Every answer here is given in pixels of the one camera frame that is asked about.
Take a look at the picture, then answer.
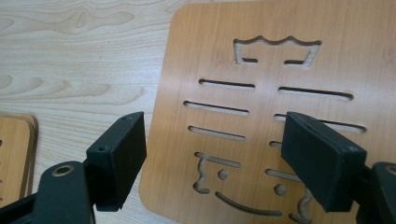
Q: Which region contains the wooden cut-out coaster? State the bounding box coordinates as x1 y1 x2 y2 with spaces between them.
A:
0 114 35 208
138 0 396 224

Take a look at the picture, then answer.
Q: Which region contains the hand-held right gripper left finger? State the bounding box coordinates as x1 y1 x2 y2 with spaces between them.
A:
86 111 149 213

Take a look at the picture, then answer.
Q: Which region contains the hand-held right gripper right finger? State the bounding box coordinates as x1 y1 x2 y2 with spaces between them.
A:
280 111 369 214

